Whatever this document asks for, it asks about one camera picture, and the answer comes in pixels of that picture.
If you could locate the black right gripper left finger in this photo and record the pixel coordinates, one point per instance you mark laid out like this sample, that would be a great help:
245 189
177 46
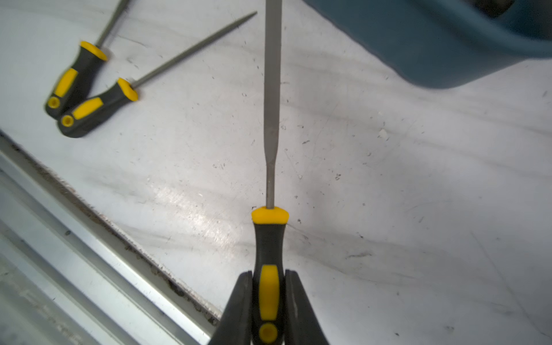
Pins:
236 322

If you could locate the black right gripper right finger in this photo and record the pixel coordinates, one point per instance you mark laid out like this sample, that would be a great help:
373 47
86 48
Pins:
301 325

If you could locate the file tool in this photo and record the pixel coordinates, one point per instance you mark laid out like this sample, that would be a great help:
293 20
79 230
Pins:
270 221
94 111
74 84

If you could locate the teal plastic storage box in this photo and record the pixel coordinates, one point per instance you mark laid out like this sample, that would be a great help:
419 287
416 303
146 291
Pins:
443 44

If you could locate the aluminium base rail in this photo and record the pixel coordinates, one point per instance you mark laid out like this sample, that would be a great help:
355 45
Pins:
68 278

